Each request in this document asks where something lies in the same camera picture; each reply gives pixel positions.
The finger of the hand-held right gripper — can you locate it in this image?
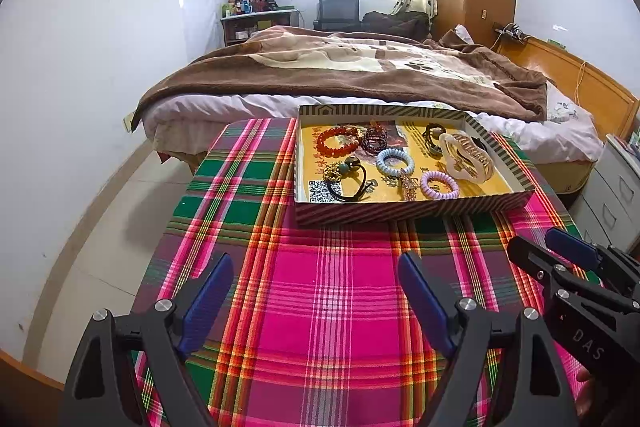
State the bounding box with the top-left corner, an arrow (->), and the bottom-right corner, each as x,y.
507,234 -> 637,311
545,227 -> 640,303

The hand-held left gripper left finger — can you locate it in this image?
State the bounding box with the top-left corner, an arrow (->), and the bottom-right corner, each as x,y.
60,252 -> 235,427

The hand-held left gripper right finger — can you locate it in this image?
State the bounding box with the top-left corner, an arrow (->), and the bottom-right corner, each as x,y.
397,251 -> 581,427

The striped cardboard box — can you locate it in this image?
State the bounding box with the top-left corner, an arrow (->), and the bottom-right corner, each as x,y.
292,103 -> 535,228

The purple spiral hair tie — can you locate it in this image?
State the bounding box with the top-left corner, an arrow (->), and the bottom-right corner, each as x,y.
420,171 -> 460,202

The gold rhinestone bracelet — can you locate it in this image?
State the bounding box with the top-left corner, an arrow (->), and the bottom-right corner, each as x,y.
397,172 -> 422,202

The blue spiral hair tie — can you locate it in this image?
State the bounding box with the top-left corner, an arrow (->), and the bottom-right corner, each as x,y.
376,148 -> 416,178

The dark bead bracelet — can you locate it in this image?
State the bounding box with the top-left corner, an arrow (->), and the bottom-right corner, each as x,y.
361,126 -> 391,154

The red bead bracelet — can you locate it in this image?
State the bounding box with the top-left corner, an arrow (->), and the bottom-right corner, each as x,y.
316,126 -> 362,158

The person's right hand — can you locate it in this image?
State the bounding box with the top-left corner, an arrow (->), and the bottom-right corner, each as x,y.
574,366 -> 598,423

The white drawer cabinet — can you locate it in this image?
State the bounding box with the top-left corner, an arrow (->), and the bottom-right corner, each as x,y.
570,134 -> 640,253

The plaid tablecloth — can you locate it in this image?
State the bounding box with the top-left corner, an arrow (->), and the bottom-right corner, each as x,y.
132,118 -> 576,427

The clear gold claw clip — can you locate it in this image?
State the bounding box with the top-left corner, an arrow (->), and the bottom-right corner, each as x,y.
439,132 -> 495,184

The pink floral bed sheet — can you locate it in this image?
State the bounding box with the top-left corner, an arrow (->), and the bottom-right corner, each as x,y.
145,84 -> 603,168

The wooden headboard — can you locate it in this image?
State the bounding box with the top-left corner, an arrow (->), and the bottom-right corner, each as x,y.
495,34 -> 640,142

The wooden furniture edge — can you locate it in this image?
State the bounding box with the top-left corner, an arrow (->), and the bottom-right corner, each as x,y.
0,349 -> 63,427

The power strip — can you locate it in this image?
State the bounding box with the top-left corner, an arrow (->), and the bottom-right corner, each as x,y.
492,23 -> 526,42

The bed with brown blanket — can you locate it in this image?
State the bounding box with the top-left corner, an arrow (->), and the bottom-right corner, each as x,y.
131,24 -> 551,134

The dark brown cloth pile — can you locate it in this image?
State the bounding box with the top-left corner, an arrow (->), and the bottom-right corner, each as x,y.
361,9 -> 432,40

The small side desk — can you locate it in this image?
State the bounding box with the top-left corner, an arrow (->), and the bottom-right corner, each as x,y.
220,9 -> 301,48

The black office chair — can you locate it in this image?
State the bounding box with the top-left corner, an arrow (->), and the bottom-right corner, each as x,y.
314,0 -> 361,32

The black beaded hair tie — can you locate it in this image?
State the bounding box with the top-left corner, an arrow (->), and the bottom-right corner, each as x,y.
325,156 -> 380,204

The yellow cable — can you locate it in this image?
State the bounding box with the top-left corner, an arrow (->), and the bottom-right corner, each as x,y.
572,59 -> 588,105

